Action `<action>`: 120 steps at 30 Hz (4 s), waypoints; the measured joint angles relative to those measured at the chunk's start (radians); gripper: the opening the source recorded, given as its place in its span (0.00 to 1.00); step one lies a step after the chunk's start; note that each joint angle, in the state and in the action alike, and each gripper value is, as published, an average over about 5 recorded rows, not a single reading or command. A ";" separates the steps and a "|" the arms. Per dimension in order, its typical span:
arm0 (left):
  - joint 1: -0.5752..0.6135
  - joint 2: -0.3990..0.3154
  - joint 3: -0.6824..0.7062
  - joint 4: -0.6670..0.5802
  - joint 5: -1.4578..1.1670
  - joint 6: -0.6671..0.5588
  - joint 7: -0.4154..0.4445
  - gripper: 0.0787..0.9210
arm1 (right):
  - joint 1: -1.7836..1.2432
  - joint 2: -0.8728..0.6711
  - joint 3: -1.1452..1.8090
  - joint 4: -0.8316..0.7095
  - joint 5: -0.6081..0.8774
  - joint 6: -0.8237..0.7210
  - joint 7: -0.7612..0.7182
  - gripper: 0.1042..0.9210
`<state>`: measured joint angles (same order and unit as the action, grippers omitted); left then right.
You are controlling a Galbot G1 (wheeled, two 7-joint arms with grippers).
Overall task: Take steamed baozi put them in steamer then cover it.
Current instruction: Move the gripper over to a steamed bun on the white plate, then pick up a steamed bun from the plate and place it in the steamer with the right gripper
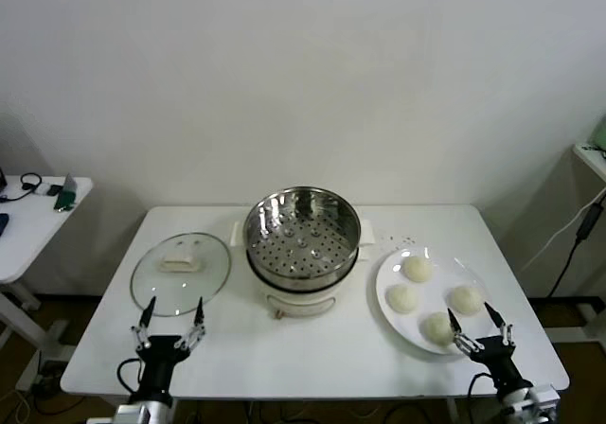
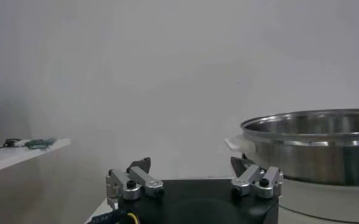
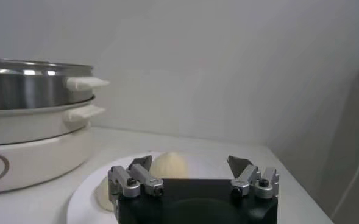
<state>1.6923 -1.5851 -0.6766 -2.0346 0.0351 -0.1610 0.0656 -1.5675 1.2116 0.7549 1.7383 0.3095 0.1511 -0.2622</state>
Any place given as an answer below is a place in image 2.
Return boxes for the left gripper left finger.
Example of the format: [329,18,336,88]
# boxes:
[105,157,165,211]

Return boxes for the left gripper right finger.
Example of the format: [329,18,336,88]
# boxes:
[230,155,284,200]

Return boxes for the stainless steel steamer basket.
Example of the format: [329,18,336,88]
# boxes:
[224,108,359,187]

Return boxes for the cream electric cooker base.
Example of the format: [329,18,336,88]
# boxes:
[278,178,359,224]

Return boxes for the green cloth item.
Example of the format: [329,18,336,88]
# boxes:
[25,138,57,150]

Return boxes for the white side desk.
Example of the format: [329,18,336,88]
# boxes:
[0,138,72,177]

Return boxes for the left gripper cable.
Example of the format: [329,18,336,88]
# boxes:
[86,209,141,224]

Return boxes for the black headphones with cable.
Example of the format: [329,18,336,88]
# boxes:
[0,138,21,150]

